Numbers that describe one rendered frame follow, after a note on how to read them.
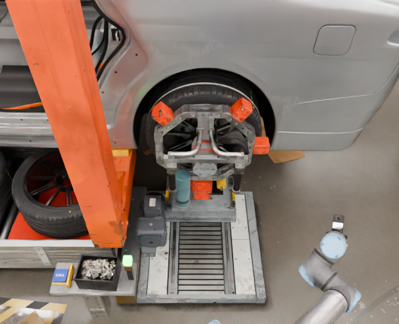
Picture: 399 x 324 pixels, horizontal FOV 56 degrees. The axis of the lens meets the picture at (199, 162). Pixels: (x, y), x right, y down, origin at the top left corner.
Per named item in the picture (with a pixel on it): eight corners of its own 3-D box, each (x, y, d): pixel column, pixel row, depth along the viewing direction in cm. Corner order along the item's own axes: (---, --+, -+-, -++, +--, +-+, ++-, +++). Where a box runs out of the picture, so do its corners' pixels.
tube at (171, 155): (203, 132, 199) (203, 117, 191) (203, 159, 186) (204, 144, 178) (169, 132, 198) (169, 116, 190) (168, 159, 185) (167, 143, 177)
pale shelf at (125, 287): (137, 265, 207) (136, 262, 205) (133, 296, 196) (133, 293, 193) (58, 265, 206) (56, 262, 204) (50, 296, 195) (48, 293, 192)
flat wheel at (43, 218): (115, 153, 283) (110, 130, 266) (132, 225, 241) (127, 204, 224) (22, 172, 269) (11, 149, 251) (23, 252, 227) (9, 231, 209)
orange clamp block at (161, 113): (173, 110, 196) (160, 100, 191) (173, 120, 191) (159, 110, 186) (164, 117, 200) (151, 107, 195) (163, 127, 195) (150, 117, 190)
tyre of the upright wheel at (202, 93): (126, 115, 230) (205, 162, 264) (122, 142, 215) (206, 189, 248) (200, 42, 194) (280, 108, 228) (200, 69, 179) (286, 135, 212)
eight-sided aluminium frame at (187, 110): (246, 173, 233) (259, 104, 193) (247, 181, 229) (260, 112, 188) (158, 172, 232) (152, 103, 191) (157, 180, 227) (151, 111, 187)
